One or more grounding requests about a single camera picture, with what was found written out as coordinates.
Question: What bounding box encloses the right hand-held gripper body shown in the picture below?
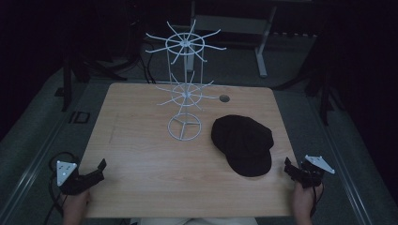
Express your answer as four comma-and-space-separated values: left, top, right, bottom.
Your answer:
294, 154, 336, 189

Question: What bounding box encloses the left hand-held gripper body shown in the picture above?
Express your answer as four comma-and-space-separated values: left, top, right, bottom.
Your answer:
55, 159, 96, 197

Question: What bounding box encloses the black cap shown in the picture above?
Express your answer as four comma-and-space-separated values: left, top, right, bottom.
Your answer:
210, 114, 275, 178

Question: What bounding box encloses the white wire rack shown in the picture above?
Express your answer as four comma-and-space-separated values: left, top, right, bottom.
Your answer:
145, 19, 227, 143

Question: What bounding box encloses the person's right hand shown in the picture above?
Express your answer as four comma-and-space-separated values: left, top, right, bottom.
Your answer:
292, 181, 325, 225

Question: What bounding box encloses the person's left hand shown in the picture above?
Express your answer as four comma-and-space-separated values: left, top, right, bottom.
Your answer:
62, 189, 92, 225

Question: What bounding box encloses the black metal stand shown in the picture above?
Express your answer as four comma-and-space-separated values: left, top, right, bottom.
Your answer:
54, 46, 130, 113
275, 62, 346, 127

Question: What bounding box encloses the person's light clothing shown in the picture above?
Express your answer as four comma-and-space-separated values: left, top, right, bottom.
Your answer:
139, 217, 260, 225

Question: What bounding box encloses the black cable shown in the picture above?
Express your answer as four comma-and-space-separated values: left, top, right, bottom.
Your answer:
309, 184, 325, 218
43, 151, 79, 225

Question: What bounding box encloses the white metal desk frame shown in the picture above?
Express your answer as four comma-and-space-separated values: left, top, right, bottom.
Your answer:
189, 0, 317, 79

